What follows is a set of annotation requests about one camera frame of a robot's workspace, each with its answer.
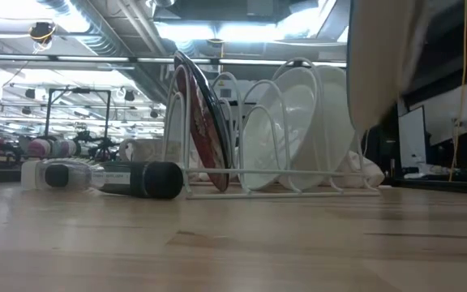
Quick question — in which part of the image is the white shallow bowl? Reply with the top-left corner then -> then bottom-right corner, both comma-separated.
239,66 -> 318,191

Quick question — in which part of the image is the large white plate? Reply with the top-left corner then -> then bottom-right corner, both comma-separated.
280,63 -> 358,191

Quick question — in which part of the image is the white bowl blue stripe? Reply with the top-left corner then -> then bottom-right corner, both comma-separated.
345,0 -> 431,135

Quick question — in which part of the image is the red plate black rim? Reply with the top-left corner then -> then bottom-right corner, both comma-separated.
172,50 -> 234,193

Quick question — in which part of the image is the dark bottle black cap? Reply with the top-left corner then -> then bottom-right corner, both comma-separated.
93,161 -> 185,200

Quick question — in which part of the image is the beige mug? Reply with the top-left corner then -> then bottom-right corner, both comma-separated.
118,138 -> 188,164

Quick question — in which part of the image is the white pink striped cloth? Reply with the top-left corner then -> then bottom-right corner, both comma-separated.
192,149 -> 386,190

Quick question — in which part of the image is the pink white round object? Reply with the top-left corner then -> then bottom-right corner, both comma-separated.
53,139 -> 79,158
26,137 -> 52,158

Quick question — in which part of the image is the whiteboard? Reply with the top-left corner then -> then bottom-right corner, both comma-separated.
397,105 -> 428,170

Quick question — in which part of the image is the dark background desk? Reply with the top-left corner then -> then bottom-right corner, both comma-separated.
387,172 -> 467,196

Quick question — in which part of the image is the white wire dish rack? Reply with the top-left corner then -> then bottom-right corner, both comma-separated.
162,56 -> 382,200

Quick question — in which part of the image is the long ceiling light rail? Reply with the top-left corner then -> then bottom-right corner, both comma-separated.
0,51 -> 348,70

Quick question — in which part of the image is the silver ventilation duct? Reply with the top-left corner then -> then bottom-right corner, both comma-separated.
36,0 -> 123,57

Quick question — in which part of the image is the black metal frame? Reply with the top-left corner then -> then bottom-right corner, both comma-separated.
43,86 -> 113,141

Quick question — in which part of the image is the black ceiling camera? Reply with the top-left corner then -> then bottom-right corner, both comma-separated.
28,20 -> 58,45

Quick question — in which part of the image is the yellow hanging cable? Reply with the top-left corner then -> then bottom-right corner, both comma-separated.
448,0 -> 467,183

